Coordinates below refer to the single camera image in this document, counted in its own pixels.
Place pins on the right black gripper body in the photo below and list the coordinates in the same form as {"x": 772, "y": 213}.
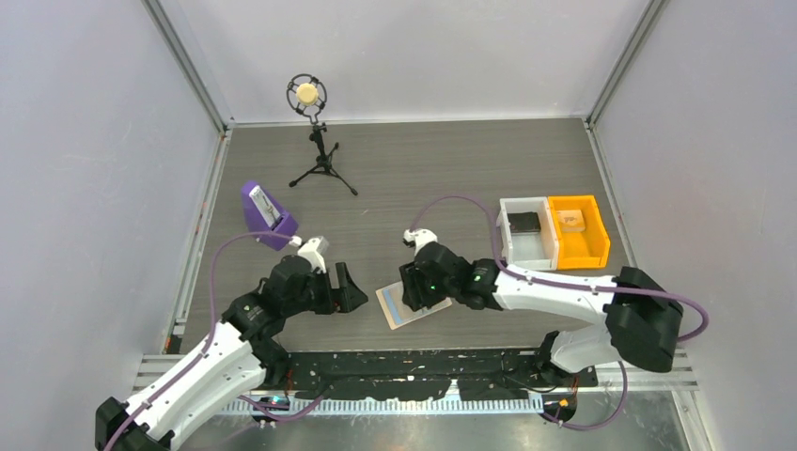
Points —
{"x": 422, "y": 291}

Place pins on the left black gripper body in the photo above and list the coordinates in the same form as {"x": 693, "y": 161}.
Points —
{"x": 316, "y": 297}

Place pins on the beige leather card holder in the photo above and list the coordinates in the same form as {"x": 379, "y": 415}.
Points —
{"x": 397, "y": 313}

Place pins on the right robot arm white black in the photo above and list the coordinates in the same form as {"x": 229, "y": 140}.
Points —
{"x": 628, "y": 317}

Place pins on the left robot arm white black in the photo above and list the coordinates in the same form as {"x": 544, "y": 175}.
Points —
{"x": 239, "y": 355}

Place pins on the purple metronome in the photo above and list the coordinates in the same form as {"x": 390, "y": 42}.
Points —
{"x": 263, "y": 214}

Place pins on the black block in white bin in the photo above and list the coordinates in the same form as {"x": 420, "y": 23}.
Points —
{"x": 524, "y": 222}

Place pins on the white plastic bin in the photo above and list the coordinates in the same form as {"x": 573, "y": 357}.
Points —
{"x": 536, "y": 252}

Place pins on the orange plastic bin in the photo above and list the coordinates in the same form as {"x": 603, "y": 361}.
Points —
{"x": 583, "y": 240}

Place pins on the black microphone on tripod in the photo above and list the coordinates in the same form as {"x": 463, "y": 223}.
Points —
{"x": 307, "y": 96}

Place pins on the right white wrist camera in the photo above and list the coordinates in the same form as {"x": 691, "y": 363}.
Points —
{"x": 418, "y": 238}

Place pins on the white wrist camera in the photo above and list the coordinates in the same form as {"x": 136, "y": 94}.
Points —
{"x": 311, "y": 250}
{"x": 418, "y": 238}

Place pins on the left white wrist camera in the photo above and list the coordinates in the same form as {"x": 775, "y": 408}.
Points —
{"x": 311, "y": 250}

